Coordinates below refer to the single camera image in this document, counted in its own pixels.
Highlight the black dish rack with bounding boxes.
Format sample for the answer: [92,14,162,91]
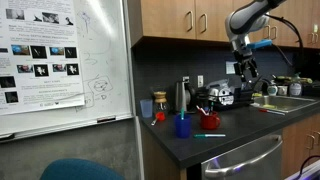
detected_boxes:
[196,79,253,111]

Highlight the stainless steel dishwasher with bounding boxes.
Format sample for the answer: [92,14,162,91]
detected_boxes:
[201,130,283,180]

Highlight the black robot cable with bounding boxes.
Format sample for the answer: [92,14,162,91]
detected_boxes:
[265,13,304,68]

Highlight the glass pour-over coffee maker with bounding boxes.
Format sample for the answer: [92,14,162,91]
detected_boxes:
[153,91,169,115]

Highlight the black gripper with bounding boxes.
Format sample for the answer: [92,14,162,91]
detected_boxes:
[233,51,259,83]

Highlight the whiteboard eraser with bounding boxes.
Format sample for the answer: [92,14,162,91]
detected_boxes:
[96,116,116,123]

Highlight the stainless steel sink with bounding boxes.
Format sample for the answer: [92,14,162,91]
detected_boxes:
[252,96,318,113]

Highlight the soap dispenser bottle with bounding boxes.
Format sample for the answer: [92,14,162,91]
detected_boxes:
[289,74,302,97]

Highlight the teal marker on counter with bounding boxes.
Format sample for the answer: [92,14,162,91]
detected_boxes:
[193,134,226,138]

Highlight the whiteboard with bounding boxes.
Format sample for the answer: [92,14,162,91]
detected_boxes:
[0,0,132,140]

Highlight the red marker near sink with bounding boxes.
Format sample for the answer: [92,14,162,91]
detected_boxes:
[258,109,286,116]

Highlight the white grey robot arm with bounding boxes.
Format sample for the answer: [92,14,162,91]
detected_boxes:
[225,0,285,82]

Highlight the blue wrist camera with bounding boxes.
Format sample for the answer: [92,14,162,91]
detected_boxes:
[247,39,272,49]

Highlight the wall power outlet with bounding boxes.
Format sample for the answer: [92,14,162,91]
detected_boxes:
[197,75,204,87]

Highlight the research poster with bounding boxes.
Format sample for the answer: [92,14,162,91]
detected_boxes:
[0,0,84,115]

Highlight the translucent blue plastic cup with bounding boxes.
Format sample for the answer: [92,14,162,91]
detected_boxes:
[140,99,153,118]

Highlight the teal marker in blue cup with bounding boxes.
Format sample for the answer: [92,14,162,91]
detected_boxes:
[180,107,184,120]

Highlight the wooden lower cabinet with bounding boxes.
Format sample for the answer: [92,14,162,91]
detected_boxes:
[281,114,320,179]

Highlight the wooden upper cabinets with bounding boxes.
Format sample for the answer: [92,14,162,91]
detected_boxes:
[126,0,320,49]

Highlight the red mug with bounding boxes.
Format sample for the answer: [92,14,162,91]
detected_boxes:
[200,111,220,130]

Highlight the stainless steel kettle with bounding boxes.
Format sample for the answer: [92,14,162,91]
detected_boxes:
[175,81,195,114]

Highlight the red measuring scoop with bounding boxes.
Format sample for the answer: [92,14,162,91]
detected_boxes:
[151,112,165,126]

